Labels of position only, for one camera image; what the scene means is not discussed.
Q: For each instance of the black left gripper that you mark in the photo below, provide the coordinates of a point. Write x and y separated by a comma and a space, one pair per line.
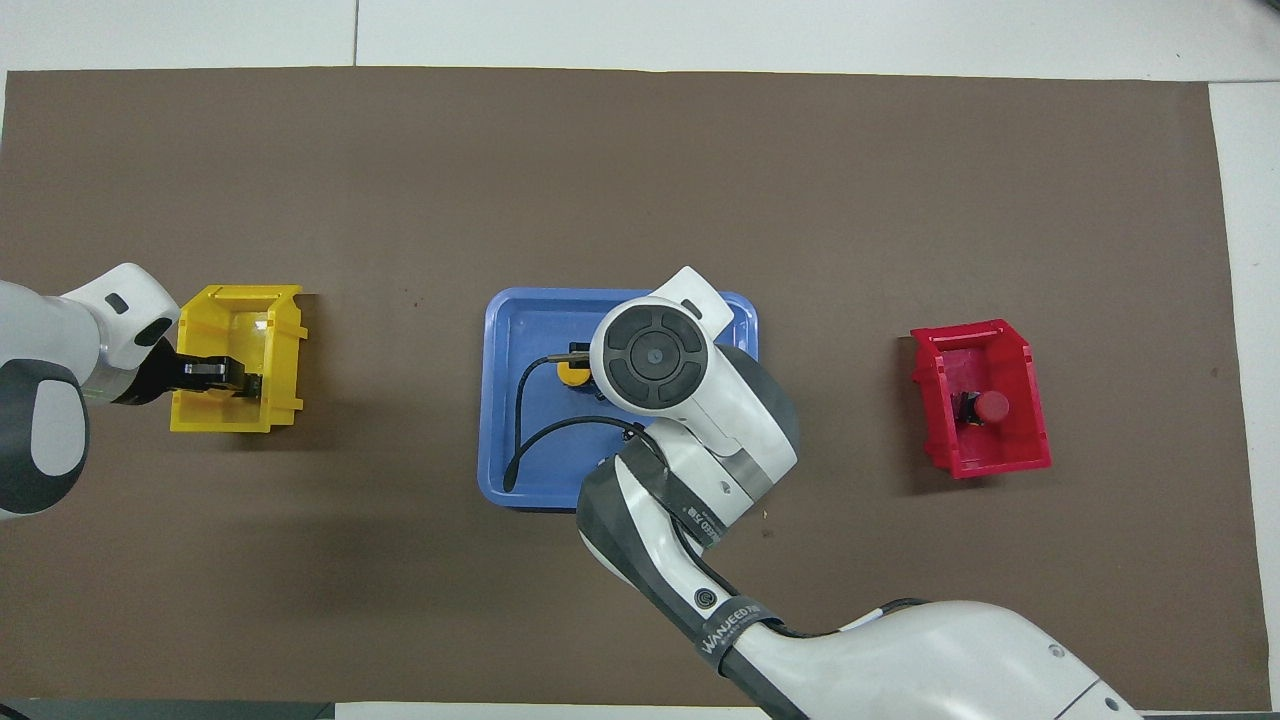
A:
175, 375

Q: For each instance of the red push button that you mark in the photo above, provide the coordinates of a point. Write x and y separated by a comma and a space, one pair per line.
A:
990, 407

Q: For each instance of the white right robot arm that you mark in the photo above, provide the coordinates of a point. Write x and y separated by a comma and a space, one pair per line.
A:
740, 420

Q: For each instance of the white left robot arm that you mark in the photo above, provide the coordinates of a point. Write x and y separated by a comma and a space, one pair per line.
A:
60, 400

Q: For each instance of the yellow plastic bin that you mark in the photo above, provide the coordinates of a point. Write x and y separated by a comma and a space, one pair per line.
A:
215, 415

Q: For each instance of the blue plastic tray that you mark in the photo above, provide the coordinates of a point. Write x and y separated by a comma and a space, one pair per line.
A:
540, 470

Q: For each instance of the brown paper mat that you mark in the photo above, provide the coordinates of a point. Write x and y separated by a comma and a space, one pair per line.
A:
640, 180

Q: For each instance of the red plastic bin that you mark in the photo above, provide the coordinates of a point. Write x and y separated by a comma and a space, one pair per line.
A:
1010, 450

